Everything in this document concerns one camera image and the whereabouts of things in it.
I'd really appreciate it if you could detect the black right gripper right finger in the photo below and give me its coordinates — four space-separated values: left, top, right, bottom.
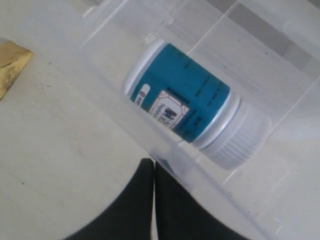
154 163 247 240

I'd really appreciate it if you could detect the clear drawer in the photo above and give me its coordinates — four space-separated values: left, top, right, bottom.
76 0 320 240

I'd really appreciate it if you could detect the yellow cheese wedge toy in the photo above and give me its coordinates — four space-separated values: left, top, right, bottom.
0 38 33 100

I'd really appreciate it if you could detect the teal white pill bottle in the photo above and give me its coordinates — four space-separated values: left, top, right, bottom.
122 39 271 170

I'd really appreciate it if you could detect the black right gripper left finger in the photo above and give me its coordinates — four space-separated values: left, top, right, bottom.
66 158 155 240

